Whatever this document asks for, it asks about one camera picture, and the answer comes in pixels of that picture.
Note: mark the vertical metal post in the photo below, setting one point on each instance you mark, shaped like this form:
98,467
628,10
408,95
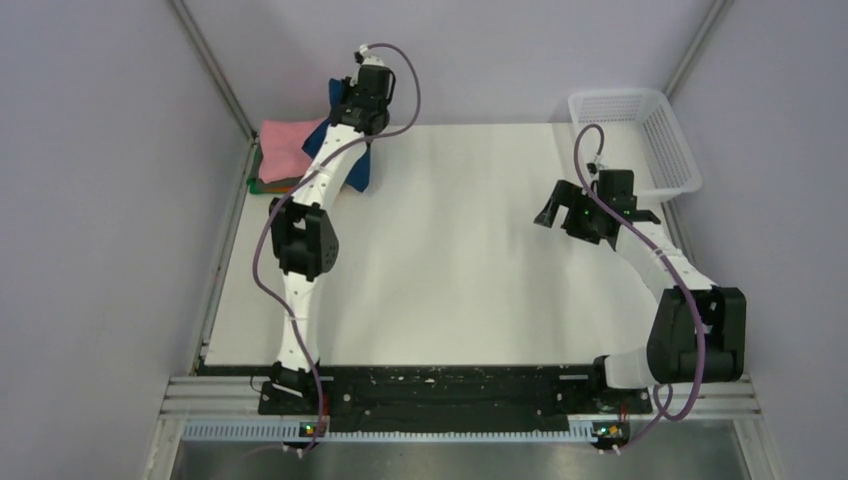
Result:
718,10
211,65

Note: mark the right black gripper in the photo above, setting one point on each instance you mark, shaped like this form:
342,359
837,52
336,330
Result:
567,193

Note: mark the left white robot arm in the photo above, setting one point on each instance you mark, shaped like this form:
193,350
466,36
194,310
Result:
298,245

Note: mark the grey folded t-shirt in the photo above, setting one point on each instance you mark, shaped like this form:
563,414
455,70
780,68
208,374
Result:
276,187

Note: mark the left vertical metal post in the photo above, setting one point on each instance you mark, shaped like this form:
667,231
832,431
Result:
211,65

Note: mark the white slotted cable duct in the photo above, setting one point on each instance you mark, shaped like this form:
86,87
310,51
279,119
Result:
293,431

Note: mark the white plastic basket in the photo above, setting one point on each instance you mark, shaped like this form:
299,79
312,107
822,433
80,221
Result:
642,134

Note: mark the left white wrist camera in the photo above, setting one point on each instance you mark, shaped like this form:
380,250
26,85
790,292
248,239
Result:
365,57

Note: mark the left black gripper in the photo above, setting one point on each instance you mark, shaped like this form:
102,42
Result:
348,87

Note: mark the right vertical metal post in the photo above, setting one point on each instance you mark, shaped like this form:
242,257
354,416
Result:
718,10

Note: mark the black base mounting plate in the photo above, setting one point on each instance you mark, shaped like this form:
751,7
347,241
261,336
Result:
356,398

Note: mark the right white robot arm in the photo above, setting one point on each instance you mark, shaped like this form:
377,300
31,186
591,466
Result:
698,331

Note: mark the pink folded t-shirt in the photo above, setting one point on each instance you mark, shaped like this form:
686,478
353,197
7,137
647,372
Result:
282,146

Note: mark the green folded t-shirt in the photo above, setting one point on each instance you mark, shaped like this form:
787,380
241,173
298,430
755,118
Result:
253,187

